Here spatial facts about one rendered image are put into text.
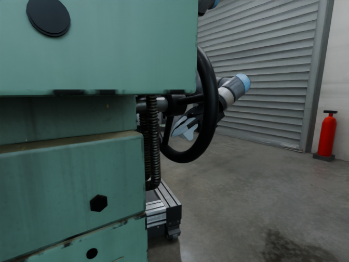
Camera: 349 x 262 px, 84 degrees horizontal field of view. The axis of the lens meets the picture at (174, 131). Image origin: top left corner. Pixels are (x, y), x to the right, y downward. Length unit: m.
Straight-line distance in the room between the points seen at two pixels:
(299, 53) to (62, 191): 3.13
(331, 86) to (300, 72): 0.39
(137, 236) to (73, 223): 0.07
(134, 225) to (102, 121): 0.11
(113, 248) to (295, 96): 3.05
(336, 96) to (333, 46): 0.59
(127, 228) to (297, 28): 3.19
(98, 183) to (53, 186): 0.03
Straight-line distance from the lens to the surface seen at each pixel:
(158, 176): 0.46
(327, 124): 2.92
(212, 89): 0.36
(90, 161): 0.19
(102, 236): 0.23
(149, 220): 1.11
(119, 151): 0.19
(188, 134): 0.61
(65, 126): 0.20
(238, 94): 0.72
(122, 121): 0.21
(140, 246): 0.25
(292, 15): 3.35
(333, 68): 3.08
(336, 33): 3.15
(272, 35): 3.40
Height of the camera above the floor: 0.84
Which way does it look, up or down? 12 degrees down
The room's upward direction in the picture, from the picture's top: straight up
